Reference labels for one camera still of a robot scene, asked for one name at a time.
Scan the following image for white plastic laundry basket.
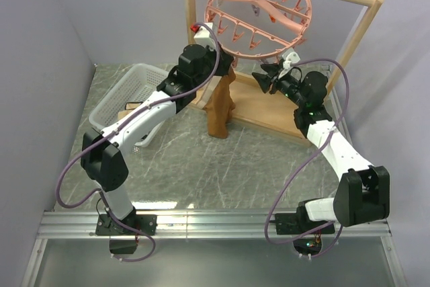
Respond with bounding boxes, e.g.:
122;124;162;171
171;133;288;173
89;63;176;154

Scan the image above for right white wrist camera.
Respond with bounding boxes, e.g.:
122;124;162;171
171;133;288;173
278;48;300;79

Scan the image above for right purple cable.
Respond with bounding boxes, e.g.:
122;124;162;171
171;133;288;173
264;58;347;246

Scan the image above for brown boxer underwear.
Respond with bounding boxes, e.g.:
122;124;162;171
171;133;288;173
196;67;236;139

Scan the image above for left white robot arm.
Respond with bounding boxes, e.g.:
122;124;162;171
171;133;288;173
80;44;234;235

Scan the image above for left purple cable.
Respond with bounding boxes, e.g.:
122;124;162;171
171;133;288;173
55;22;222;263

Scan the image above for purple cable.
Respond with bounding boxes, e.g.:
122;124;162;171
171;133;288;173
55;22;222;263
264;58;347;246

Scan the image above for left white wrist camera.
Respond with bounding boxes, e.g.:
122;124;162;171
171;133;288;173
190;24;216;50

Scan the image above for pink round clip hanger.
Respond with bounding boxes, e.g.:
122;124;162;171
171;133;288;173
204;0;312;62

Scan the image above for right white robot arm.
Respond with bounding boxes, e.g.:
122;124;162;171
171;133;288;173
252;60;390;234

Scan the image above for wooden hanging rack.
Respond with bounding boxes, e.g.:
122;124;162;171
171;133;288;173
185;0;385;146

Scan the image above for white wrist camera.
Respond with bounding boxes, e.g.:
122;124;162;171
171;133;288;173
190;24;216;50
278;48;300;79

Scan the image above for beige folded underwear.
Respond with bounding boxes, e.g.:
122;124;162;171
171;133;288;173
117;101;142;120

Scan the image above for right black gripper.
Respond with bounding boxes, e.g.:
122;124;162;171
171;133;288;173
251;63;306;109

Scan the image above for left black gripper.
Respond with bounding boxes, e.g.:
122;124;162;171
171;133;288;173
193;42;234;89

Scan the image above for aluminium mounting rail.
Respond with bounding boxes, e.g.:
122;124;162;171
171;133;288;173
22;210;407;286

